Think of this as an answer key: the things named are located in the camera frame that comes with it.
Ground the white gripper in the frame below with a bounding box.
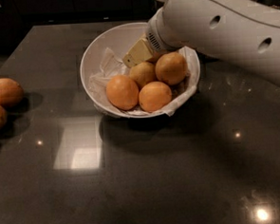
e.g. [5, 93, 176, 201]
[122, 8, 182, 68]

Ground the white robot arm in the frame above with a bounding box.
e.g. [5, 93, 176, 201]
[122, 0, 280, 87]

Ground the white bowl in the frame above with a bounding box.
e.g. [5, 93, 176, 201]
[77, 18, 204, 123]

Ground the white paper liner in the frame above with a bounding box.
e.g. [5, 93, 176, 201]
[81, 47, 200, 119]

